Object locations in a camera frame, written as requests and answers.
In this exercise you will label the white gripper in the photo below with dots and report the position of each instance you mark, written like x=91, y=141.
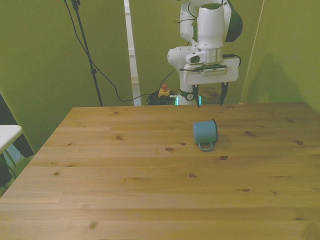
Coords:
x=212, y=79

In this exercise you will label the blue enamel mug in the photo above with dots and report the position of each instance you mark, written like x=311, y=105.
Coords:
x=205, y=132

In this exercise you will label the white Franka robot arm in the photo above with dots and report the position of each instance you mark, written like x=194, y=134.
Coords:
x=210, y=25

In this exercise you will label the yellow emergency stop button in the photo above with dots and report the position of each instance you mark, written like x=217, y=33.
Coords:
x=164, y=93

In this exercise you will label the black tripod stand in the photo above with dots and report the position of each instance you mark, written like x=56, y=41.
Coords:
x=86, y=47

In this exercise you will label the white side table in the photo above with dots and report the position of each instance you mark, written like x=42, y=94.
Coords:
x=7, y=136

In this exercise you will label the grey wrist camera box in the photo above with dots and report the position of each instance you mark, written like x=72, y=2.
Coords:
x=215, y=71

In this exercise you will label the white vertical post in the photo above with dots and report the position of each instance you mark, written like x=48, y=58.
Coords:
x=132, y=50

